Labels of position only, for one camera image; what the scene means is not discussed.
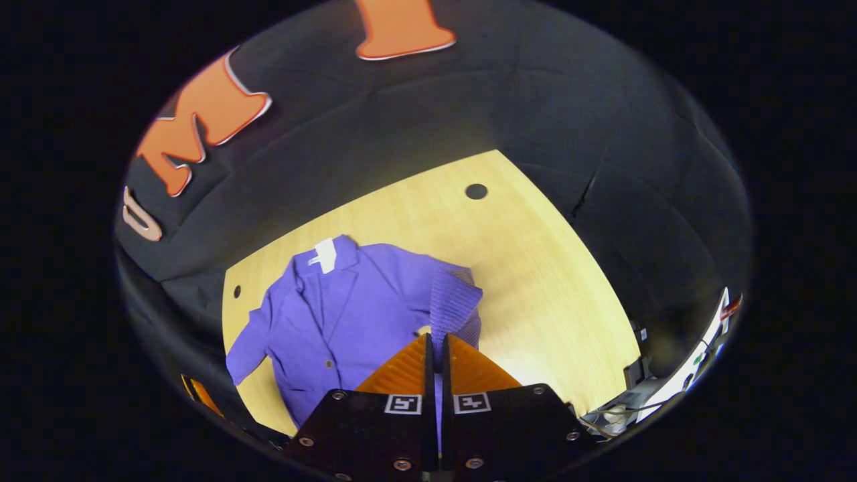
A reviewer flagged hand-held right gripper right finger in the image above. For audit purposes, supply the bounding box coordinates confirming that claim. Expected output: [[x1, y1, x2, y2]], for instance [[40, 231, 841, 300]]
[[441, 333, 594, 480]]

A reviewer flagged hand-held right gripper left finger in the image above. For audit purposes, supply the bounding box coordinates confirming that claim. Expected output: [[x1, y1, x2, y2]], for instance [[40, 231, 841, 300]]
[[285, 333, 439, 480]]

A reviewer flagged purple knit jacket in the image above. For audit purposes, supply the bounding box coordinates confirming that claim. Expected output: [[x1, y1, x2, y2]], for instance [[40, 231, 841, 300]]
[[226, 234, 484, 429]]

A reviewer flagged white paper hang tag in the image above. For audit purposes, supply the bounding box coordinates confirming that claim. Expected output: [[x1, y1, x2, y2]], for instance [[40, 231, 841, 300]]
[[309, 238, 337, 274]]

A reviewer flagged white curved panel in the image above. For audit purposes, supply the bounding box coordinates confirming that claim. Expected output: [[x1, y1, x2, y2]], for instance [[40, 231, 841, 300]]
[[636, 288, 744, 426]]

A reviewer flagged black backdrop cloth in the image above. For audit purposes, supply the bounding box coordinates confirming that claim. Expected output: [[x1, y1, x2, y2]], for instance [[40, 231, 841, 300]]
[[114, 0, 751, 436]]

